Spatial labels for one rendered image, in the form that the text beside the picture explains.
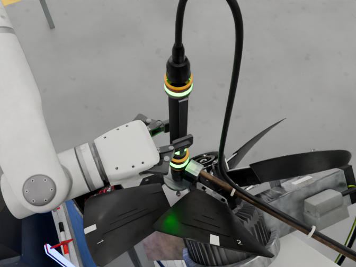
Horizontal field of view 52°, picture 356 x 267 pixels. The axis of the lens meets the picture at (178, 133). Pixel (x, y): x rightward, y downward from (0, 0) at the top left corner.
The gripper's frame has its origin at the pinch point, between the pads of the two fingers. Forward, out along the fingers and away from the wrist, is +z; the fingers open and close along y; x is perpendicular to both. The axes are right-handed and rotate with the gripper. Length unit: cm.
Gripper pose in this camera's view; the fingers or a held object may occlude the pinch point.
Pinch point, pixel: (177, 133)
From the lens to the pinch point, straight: 68.2
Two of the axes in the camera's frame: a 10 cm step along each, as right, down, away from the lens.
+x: 0.0, -5.2, -8.6
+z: 9.2, -3.5, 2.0
